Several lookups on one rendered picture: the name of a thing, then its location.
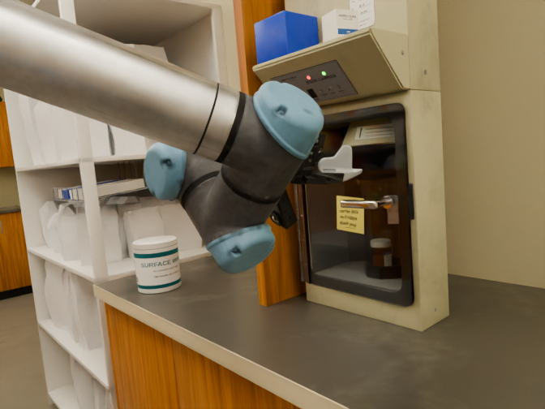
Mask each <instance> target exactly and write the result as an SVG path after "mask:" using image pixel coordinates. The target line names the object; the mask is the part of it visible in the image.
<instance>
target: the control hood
mask: <svg viewBox="0 0 545 409"><path fill-rule="evenodd" d="M333 60H337V62H338V63H339V65H340V66H341V69H342V70H343V71H344V72H345V74H346V76H347V77H348V79H349V80H350V82H351V83H352V85H353V86H354V88H355V90H356V91H357V93H358V94H355V95H351V96H347V97H339V98H335V99H331V100H327V101H319V102H316V103H317V104H318V106H319V107H321V106H325V105H332V104H337V103H342V102H346V101H354V100H358V99H363V98H367V97H375V96H379V95H384V94H389V93H396V92H400V91H405V90H409V88H410V73H409V55H408V37H407V35H406V34H403V33H399V32H392V31H388V30H383V29H380V28H373V27H368V28H364V29H361V30H358V31H356V32H352V33H349V34H346V35H344V36H341V37H338V38H335V39H332V40H330V41H326V42H323V43H320V44H318V45H313V46H311V47H308V48H306V49H303V50H299V51H296V52H293V53H291V54H287V55H285V56H282V57H279V58H275V59H273V60H270V61H267V62H263V63H261V64H258V65H255V66H254V67H253V68H252V69H253V71H254V72H255V74H256V75H257V76H258V78H259V79H260V80H261V82H262V83H263V84H264V83H266V82H269V81H271V80H270V79H271V78H274V77H278V76H280V75H285V74H288V73H291V72H294V71H299V70H302V69H305V68H308V67H313V66H316V65H319V64H322V63H325V62H330V61H333Z"/></svg>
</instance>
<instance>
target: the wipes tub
mask: <svg viewBox="0 0 545 409"><path fill-rule="evenodd" d="M132 245H133V253H134V260H135V272H136V279H137V286H138V291H139V292H141V293H144V294H158V293H163V292H167V291H172V290H174V289H177V288H178V287H180V286H181V284H182V283H181V273H180V264H179V257H178V242H177V237H175V236H172V235H162V236H154V237H148V238H144V239H138V240H136V241H134V242H133V243H132Z"/></svg>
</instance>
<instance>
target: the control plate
mask: <svg viewBox="0 0 545 409"><path fill-rule="evenodd" d="M322 71H325V72H326V75H322V73H321V72H322ZM307 75H309V76H310V77H311V79H310V80H309V79H308V78H307ZM270 80H271V81H277V82H279V83H281V84H282V83H287V84H291V85H293V86H294V87H296V88H299V89H301V90H302V91H304V92H305V93H306V94H307V95H309V96H310V97H311V95H310V94H309V93H308V91H307V90H308V89H311V88H312V89H313V91H314V92H315V94H316V95H317V97H316V98H312V97H311V98H312V99H313V100H314V101H315V102H319V101H327V100H331V99H335V98H339V97H347V96H351V95H355V94H358V93H357V91H356V90H355V88H354V86H353V85H352V83H351V82H350V80H349V79H348V77H347V76H346V74H345V72H344V71H343V70H342V69H341V66H340V65H339V63H338V62H337V60H333V61H330V62H325V63H322V64H319V65H316V66H313V67H308V68H305V69H302V70H299V71H294V72H291V73H288V74H285V75H280V76H278V77H274V78H271V79H270ZM338 85H340V86H341V88H337V86H338ZM328 87H331V88H332V91H331V90H330V91H329V90H328ZM320 89H323V92H322V93H320Z"/></svg>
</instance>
